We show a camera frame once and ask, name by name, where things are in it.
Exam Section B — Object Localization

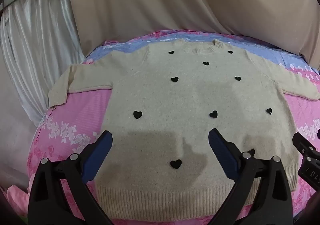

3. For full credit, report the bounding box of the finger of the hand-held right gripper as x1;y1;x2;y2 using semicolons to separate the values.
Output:
292;132;317;157

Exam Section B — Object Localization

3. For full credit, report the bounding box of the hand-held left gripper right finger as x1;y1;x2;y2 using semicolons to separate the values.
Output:
208;128;293;225

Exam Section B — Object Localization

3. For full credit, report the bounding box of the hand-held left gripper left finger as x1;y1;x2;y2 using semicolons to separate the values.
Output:
27;130;114;225

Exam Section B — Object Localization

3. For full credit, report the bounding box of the cream sweater with black hearts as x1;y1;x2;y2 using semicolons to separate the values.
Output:
47;39;320;215

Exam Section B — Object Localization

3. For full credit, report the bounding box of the pink and blue floral bedsheet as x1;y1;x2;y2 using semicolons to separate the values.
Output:
6;30;320;225

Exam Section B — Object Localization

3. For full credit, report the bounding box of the white satin curtain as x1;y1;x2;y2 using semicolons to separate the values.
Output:
0;0;86;121

